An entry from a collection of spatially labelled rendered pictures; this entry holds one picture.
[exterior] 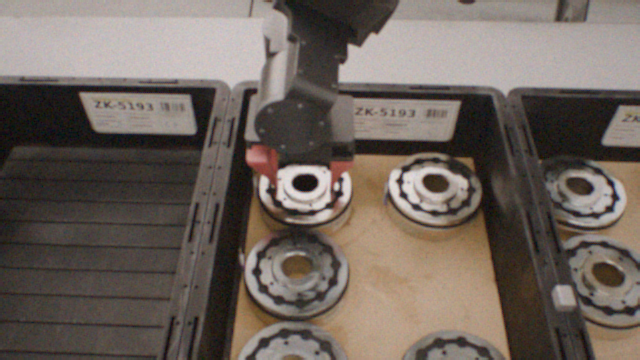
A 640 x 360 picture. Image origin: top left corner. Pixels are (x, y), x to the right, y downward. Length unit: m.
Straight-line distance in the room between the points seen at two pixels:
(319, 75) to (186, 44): 0.72
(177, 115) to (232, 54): 0.41
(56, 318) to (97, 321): 0.04
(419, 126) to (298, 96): 0.29
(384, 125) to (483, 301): 0.22
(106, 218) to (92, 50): 0.53
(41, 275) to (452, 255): 0.43
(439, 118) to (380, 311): 0.23
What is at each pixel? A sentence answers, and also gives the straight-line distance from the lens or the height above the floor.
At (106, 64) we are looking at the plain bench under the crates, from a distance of 1.12.
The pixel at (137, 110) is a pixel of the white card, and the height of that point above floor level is 0.89.
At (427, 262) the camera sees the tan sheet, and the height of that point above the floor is 0.83.
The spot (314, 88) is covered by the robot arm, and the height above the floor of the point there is 1.08.
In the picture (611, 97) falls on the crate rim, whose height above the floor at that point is 0.93.
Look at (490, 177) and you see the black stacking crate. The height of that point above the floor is 0.87.
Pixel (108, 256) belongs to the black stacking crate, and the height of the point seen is 0.83.
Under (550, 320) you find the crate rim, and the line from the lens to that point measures 0.50.
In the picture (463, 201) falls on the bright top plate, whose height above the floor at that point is 0.86.
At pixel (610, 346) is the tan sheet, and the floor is 0.83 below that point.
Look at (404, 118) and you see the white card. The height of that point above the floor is 0.89.
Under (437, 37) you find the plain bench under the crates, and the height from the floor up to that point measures 0.70.
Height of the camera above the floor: 1.34
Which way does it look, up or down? 50 degrees down
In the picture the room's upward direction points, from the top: straight up
